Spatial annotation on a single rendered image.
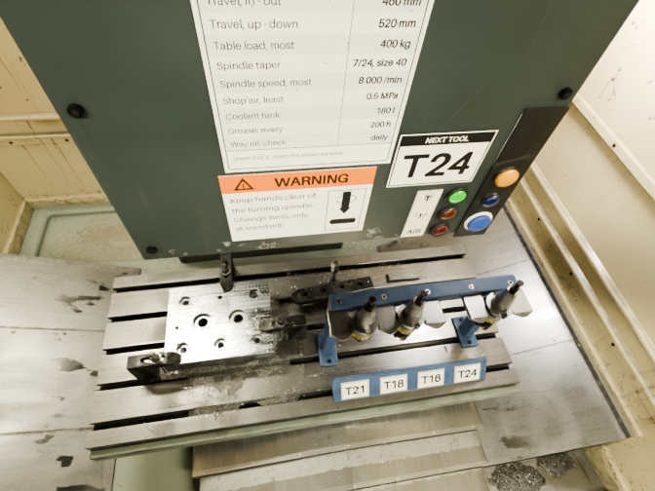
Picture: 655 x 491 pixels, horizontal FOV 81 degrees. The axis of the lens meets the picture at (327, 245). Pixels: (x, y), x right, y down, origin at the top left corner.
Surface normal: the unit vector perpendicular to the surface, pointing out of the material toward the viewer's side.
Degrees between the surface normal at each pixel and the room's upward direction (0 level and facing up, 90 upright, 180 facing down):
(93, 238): 0
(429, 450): 8
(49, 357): 24
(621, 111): 90
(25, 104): 90
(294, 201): 90
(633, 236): 90
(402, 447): 8
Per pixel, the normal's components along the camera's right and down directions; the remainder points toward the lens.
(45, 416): 0.47, -0.55
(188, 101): 0.15, 0.82
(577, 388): -0.34, -0.48
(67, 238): 0.07, -0.57
